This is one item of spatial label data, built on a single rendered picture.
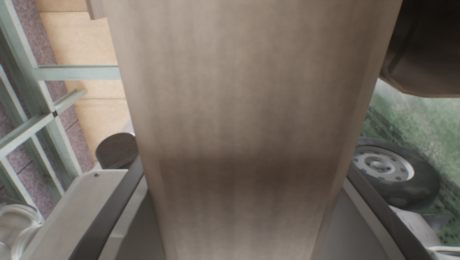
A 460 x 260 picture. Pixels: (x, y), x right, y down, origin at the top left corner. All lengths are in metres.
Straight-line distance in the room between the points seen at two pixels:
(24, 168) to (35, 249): 2.41
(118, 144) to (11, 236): 0.23
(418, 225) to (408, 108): 0.80
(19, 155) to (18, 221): 2.22
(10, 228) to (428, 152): 1.69
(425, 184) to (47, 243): 1.42
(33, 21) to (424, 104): 3.18
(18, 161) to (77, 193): 2.31
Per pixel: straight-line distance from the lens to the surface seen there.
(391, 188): 1.35
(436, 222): 1.36
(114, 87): 2.99
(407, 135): 1.79
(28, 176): 2.85
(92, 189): 0.44
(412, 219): 1.22
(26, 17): 2.98
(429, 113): 1.67
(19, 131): 2.57
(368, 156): 1.57
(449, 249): 0.75
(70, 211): 0.43
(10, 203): 0.57
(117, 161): 0.55
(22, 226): 0.55
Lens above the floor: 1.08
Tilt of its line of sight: level
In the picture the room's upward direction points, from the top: 90 degrees counter-clockwise
